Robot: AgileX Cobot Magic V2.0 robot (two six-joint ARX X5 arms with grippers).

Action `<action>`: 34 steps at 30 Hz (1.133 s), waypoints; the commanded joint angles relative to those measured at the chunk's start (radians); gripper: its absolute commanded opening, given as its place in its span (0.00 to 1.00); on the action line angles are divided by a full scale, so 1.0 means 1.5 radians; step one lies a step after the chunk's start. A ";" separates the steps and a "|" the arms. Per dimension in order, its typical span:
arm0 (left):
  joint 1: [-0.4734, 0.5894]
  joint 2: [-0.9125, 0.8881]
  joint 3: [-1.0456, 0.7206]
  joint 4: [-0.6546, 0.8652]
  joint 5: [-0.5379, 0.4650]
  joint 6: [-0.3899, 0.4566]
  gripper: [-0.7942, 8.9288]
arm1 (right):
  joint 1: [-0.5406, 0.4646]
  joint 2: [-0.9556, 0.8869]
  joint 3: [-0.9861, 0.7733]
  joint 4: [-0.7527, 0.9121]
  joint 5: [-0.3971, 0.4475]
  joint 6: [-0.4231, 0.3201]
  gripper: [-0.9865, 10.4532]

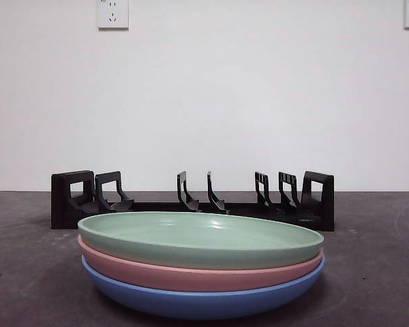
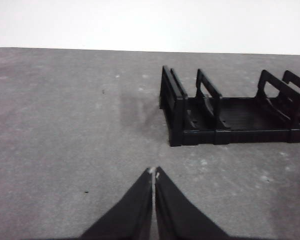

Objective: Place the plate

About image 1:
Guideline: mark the green plate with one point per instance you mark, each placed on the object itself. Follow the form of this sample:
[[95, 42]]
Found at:
[[197, 238]]

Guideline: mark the pink plate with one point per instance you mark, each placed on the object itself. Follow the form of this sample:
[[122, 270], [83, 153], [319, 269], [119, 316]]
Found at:
[[122, 269]]

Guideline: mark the blue plate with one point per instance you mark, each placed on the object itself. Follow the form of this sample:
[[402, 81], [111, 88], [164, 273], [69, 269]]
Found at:
[[204, 303]]

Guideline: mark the black plate rack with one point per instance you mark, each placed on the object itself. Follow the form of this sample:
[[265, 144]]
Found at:
[[313, 204]]

